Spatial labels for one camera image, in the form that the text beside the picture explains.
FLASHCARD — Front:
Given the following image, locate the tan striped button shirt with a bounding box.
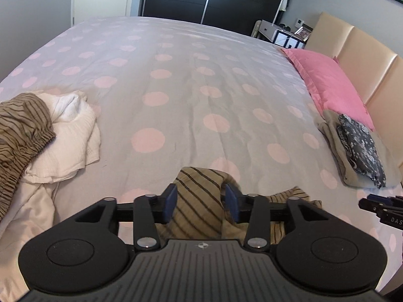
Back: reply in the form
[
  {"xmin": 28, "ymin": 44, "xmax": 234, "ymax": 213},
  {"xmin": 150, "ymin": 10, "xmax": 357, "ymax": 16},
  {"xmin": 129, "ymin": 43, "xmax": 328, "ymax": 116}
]
[{"xmin": 156, "ymin": 167, "xmax": 323, "ymax": 246}]

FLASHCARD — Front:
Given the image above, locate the folded beige garment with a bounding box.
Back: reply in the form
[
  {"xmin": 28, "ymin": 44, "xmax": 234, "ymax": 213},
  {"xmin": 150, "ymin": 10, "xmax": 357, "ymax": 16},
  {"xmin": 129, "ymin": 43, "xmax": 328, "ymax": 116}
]
[{"xmin": 318, "ymin": 109, "xmax": 402, "ymax": 189}]

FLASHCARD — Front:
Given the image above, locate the beige padded headboard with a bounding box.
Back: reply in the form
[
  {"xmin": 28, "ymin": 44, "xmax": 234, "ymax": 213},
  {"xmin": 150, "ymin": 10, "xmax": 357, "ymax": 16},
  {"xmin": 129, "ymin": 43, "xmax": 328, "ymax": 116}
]
[{"xmin": 304, "ymin": 12, "xmax": 403, "ymax": 180}]

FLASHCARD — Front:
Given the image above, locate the pink pillow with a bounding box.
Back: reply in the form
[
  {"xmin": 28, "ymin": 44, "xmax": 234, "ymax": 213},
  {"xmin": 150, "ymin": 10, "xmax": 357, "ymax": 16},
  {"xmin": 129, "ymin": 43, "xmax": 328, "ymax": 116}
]
[{"xmin": 280, "ymin": 48, "xmax": 376, "ymax": 132}]

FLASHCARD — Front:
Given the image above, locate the white bedside shelf unit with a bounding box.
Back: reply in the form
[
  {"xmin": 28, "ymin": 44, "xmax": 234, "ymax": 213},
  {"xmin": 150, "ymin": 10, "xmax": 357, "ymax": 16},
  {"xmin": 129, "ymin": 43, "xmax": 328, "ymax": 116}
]
[{"xmin": 252, "ymin": 19, "xmax": 311, "ymax": 50}]

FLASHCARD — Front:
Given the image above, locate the brown zebra-striped garment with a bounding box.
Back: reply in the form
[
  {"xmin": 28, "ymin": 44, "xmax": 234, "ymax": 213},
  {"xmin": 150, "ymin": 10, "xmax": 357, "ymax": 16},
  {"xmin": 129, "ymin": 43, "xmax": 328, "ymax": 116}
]
[{"xmin": 0, "ymin": 93, "xmax": 56, "ymax": 221}]

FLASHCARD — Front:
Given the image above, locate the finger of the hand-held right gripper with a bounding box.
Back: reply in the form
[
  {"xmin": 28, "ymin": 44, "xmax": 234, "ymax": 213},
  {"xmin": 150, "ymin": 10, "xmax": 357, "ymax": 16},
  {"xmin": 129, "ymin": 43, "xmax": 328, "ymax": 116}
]
[
  {"xmin": 366, "ymin": 194, "xmax": 403, "ymax": 206},
  {"xmin": 358, "ymin": 198, "xmax": 403, "ymax": 220}
]

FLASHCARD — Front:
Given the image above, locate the white textured garment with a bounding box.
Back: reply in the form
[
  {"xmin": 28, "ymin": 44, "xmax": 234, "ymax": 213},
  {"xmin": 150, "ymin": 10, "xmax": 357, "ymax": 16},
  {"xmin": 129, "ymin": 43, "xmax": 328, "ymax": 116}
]
[{"xmin": 24, "ymin": 90, "xmax": 102, "ymax": 183}]

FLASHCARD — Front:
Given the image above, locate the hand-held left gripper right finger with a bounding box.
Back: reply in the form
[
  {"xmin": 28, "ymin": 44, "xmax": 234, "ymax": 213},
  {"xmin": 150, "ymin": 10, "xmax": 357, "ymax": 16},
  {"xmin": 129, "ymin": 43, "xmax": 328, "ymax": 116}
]
[{"xmin": 224, "ymin": 184, "xmax": 336, "ymax": 250}]

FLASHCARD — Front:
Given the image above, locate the grey pink-dotted bed blanket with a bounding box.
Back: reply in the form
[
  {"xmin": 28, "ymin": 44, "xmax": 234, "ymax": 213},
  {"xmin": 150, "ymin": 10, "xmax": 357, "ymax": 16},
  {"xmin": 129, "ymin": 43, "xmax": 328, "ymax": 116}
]
[{"xmin": 0, "ymin": 16, "xmax": 403, "ymax": 293}]

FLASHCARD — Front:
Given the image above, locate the cream satin garment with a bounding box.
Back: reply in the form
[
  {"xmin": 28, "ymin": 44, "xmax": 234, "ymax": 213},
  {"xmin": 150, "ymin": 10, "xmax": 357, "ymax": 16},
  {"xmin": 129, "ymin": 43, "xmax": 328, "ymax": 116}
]
[{"xmin": 0, "ymin": 176, "xmax": 61, "ymax": 260}]

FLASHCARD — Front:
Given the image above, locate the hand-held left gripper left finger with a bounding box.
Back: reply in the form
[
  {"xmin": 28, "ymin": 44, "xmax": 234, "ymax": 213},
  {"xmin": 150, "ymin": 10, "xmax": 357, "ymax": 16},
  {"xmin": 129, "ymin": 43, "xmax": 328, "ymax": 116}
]
[{"xmin": 68, "ymin": 184, "xmax": 177, "ymax": 250}]

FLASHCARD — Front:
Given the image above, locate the folded dark floral garment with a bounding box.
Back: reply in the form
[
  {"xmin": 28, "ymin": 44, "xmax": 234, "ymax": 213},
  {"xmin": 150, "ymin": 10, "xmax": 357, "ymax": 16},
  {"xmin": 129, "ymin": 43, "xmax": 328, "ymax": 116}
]
[{"xmin": 337, "ymin": 114, "xmax": 387, "ymax": 189}]

